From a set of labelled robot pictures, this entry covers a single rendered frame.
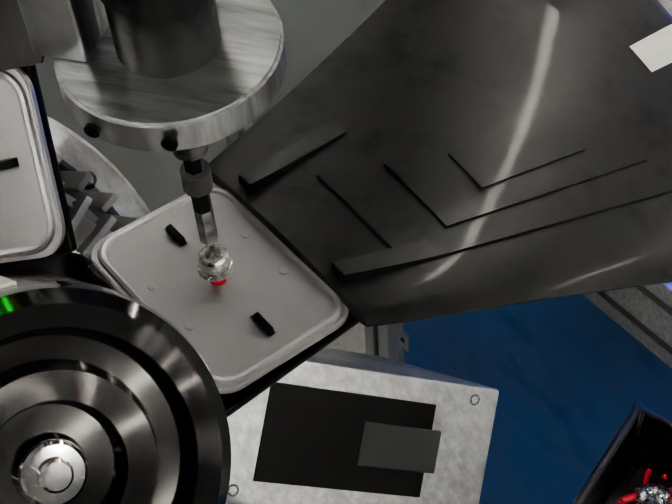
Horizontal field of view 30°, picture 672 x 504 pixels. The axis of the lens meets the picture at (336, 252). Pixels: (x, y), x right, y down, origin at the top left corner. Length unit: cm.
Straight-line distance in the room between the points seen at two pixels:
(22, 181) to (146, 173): 113
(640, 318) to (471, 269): 46
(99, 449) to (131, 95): 12
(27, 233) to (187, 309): 7
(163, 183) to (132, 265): 110
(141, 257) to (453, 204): 12
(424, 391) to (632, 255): 15
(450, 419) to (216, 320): 21
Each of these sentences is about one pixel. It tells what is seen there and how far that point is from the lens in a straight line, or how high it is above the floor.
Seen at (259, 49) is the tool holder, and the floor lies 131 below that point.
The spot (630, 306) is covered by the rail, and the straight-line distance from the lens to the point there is 94.
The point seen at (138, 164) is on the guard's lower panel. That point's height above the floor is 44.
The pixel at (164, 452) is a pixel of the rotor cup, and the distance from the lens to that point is 42.
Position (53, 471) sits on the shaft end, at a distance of 40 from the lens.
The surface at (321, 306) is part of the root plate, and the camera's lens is 47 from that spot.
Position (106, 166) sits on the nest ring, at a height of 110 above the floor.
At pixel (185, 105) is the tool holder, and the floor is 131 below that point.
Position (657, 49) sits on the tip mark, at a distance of 60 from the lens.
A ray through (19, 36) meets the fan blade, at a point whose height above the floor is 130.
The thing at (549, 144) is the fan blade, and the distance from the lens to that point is 54.
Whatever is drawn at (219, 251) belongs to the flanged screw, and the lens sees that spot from 47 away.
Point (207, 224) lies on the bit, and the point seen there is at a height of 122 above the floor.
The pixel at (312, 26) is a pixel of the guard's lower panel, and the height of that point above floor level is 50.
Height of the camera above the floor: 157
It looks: 52 degrees down
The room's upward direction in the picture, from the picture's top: 5 degrees counter-clockwise
